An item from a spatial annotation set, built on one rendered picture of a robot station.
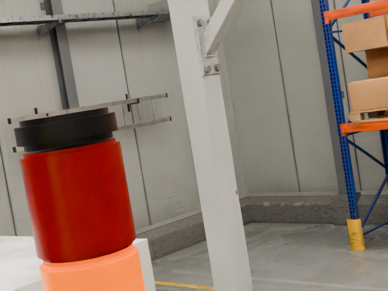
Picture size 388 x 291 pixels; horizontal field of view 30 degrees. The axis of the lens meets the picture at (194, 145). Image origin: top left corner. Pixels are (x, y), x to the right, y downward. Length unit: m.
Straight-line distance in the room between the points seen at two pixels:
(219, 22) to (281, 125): 8.66
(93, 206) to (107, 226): 0.01
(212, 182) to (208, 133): 0.20
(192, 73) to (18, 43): 6.70
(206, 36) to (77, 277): 2.57
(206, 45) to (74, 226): 2.57
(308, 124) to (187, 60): 8.31
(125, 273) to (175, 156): 10.66
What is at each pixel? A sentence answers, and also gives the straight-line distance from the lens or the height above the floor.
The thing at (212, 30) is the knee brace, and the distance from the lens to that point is 2.88.
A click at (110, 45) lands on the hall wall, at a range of 10.38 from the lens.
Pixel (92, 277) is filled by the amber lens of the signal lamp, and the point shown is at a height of 2.26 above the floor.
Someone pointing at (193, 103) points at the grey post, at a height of 2.28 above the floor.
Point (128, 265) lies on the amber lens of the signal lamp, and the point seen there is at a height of 2.26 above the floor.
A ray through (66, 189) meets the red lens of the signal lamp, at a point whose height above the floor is 2.31.
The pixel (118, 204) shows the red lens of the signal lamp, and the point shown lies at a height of 2.29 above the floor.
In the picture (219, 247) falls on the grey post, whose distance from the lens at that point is 2.99.
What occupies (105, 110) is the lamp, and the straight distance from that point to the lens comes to 0.36.
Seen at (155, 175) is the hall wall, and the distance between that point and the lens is 10.71.
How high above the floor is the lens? 2.34
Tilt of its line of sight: 5 degrees down
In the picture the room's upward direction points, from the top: 9 degrees counter-clockwise
